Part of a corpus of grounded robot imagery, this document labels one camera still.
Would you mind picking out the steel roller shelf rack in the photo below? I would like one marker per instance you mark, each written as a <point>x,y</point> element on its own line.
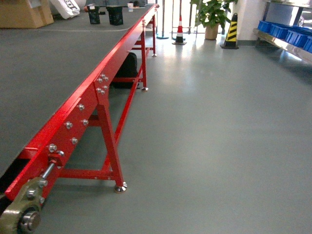
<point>285,12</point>

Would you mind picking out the black backpack under conveyor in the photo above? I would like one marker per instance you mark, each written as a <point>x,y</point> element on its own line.
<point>127,70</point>

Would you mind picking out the red white traffic cone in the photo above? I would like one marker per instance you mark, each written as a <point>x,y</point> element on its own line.
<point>179,40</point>

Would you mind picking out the yellow black traffic cone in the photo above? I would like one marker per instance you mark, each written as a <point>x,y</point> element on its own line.
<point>231,40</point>

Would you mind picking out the black crate right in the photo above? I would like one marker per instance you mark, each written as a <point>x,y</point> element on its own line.
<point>115,15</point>

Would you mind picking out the black crate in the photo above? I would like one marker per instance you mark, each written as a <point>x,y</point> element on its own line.
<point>93,12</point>
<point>115,15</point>

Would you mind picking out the white paper cup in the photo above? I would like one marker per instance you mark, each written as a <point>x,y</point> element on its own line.
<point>130,7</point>

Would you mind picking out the green potted plant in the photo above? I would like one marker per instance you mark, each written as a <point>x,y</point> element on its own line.
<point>212,14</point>

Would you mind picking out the black crate left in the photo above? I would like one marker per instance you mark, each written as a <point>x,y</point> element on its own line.
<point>93,12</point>

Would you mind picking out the blue plastic bin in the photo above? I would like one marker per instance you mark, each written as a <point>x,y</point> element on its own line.
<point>297,38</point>
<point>279,31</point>
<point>265,26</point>
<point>308,45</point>

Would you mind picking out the large cardboard box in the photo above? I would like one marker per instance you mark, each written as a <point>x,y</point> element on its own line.
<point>25,14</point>

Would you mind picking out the red conveyor frame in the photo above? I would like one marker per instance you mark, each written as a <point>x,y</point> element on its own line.
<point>55,82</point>

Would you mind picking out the teal base barrier post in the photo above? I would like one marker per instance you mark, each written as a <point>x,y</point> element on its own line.
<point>162,34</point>

